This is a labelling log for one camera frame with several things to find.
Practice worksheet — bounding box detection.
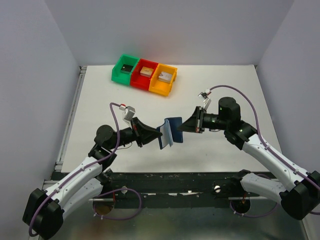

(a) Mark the navy blue card holder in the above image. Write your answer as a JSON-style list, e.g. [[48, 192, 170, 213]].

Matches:
[[156, 117, 184, 150]]

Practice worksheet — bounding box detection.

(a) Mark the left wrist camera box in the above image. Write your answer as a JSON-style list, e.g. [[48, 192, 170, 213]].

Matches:
[[119, 104, 136, 127]]

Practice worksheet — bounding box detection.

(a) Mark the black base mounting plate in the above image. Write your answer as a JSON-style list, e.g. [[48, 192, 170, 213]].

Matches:
[[51, 171, 276, 210]]

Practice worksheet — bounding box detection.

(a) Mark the metal block in green bin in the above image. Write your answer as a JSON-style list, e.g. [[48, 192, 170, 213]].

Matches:
[[121, 64, 133, 74]]

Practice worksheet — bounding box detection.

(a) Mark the aluminium rail frame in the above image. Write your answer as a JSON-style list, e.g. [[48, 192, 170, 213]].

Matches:
[[27, 65, 88, 240]]

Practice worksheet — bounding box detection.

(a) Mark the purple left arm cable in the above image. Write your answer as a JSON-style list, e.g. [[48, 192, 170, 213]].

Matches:
[[27, 102, 142, 237]]

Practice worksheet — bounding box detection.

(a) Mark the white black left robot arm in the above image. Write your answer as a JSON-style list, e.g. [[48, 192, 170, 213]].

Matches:
[[22, 117, 162, 240]]

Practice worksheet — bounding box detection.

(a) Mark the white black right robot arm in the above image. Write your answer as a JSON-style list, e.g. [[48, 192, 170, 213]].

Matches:
[[178, 97, 320, 220]]

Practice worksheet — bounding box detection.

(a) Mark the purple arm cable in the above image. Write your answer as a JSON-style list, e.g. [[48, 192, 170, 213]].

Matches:
[[207, 84, 320, 218], [27, 102, 142, 237]]

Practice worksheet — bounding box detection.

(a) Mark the metal block in yellow bin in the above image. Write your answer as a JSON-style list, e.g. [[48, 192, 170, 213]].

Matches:
[[158, 71, 173, 83]]

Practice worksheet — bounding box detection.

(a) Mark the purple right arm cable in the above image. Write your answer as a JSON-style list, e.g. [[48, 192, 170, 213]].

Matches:
[[207, 84, 320, 218]]

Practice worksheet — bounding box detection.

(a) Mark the yellow plastic bin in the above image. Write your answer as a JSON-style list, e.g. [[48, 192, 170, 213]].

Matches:
[[148, 63, 178, 97]]

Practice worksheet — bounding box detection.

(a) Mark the red plastic bin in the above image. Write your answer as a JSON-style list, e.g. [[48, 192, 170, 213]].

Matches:
[[130, 58, 158, 91]]

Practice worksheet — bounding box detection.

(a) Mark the green plastic bin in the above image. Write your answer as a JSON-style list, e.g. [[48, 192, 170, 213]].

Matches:
[[111, 54, 140, 86]]

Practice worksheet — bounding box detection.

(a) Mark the metal block in red bin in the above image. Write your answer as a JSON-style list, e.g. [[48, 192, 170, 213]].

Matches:
[[140, 66, 154, 78]]

